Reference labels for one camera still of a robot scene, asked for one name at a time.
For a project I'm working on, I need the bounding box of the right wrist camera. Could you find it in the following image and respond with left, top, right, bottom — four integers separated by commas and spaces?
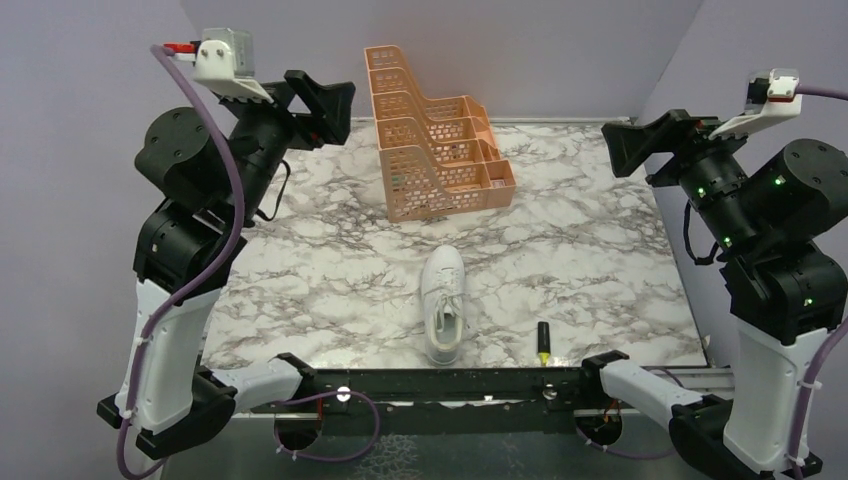
708, 68, 803, 140

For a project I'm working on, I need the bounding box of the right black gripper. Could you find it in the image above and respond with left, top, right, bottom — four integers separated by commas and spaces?
602, 104, 762, 251

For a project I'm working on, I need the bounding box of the black yellow highlighter marker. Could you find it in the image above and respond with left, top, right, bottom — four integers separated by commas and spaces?
536, 321, 551, 367

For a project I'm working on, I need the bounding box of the orange plastic file organizer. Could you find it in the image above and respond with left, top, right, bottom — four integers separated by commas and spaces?
364, 45, 516, 223

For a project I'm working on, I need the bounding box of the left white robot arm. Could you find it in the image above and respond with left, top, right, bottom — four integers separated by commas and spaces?
97, 70, 356, 460

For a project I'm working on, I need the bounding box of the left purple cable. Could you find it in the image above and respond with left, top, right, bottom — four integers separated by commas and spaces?
115, 43, 382, 480

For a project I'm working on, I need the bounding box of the white sneaker shoe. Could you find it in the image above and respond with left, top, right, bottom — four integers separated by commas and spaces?
419, 245, 469, 367

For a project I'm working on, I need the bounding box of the purple cable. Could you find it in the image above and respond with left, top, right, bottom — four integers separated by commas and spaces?
115, 43, 382, 480
576, 82, 848, 480

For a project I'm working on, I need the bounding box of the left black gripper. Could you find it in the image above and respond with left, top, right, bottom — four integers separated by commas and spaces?
219, 69, 354, 222

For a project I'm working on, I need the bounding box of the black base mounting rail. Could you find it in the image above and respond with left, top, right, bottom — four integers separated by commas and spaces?
251, 367, 626, 436

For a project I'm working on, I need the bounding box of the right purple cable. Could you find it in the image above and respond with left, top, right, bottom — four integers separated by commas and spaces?
576, 82, 848, 480

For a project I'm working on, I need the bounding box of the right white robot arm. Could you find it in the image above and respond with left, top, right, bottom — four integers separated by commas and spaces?
576, 110, 847, 479

